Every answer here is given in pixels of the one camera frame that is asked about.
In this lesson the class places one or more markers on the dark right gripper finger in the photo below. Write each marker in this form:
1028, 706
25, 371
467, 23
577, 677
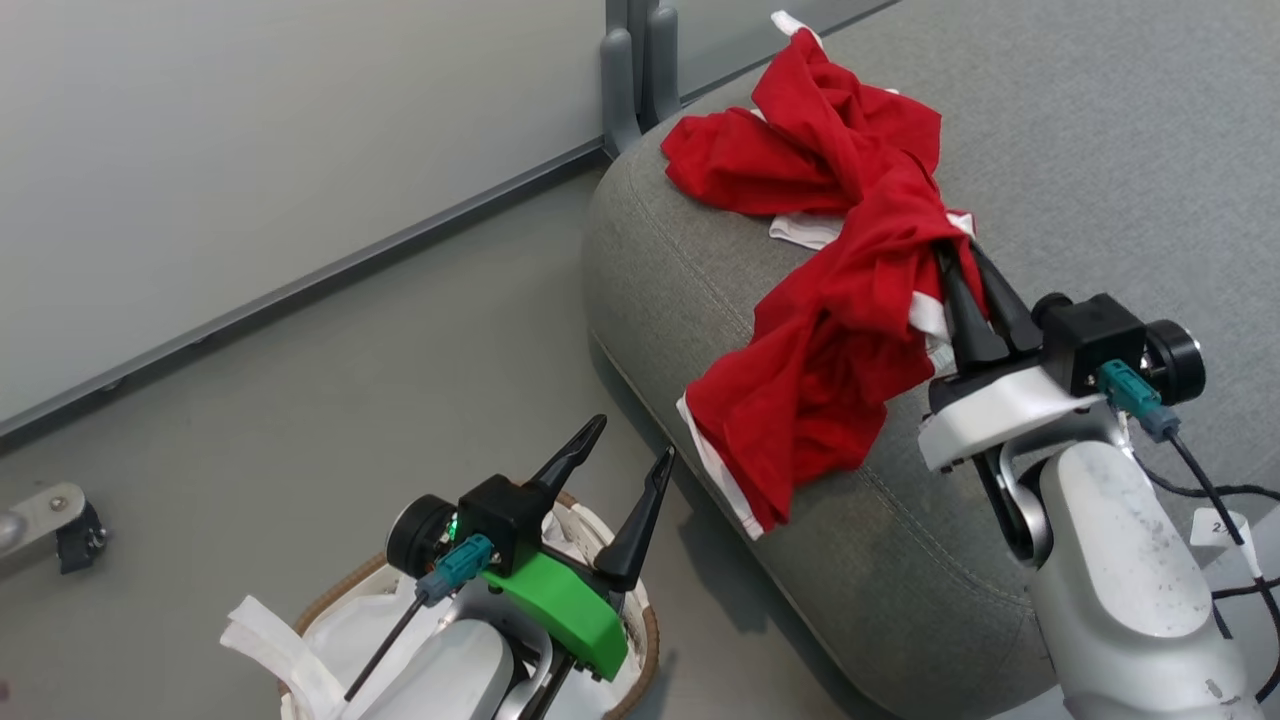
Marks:
968, 325
1010, 315

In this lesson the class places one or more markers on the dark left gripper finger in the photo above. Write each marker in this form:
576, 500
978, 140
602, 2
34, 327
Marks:
640, 530
565, 458

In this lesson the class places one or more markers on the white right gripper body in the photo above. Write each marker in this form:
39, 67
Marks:
1000, 410

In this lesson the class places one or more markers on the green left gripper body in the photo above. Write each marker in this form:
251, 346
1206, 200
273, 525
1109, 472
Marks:
560, 605

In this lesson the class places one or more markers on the red and white garment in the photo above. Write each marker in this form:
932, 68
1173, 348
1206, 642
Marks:
830, 340

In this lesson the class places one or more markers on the grey fabric sofa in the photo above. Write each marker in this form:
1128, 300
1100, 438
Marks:
1100, 150

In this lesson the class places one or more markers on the white basket liner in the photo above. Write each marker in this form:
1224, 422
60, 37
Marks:
350, 630

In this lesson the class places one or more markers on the black caster wheel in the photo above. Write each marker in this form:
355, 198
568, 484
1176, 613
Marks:
80, 540

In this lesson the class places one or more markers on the grey metal partition leg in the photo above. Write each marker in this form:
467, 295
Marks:
35, 510

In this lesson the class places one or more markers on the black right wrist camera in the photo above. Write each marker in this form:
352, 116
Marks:
1095, 340

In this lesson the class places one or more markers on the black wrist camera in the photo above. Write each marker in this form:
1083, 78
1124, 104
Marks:
1095, 340
495, 520

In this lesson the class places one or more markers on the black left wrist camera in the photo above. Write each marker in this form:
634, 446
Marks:
495, 520

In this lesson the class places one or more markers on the grey partition bottom rail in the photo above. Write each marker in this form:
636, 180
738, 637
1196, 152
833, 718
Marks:
300, 285

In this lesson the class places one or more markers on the grey partition post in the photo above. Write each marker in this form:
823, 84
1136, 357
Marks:
618, 90
660, 60

